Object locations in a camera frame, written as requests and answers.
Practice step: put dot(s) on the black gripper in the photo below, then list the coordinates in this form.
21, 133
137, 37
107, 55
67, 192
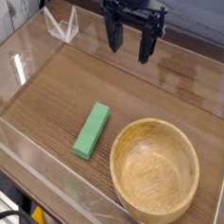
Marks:
146, 15

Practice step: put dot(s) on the green rectangular block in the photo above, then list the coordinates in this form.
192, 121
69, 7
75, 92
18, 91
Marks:
90, 133

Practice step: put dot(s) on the brown wooden bowl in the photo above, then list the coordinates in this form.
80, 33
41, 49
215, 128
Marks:
154, 170

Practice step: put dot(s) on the yellow black device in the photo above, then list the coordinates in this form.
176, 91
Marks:
35, 222

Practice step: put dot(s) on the clear acrylic corner bracket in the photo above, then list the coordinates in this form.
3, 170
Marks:
64, 31

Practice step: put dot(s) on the clear acrylic enclosure wall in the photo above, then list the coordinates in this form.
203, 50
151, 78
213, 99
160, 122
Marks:
36, 154

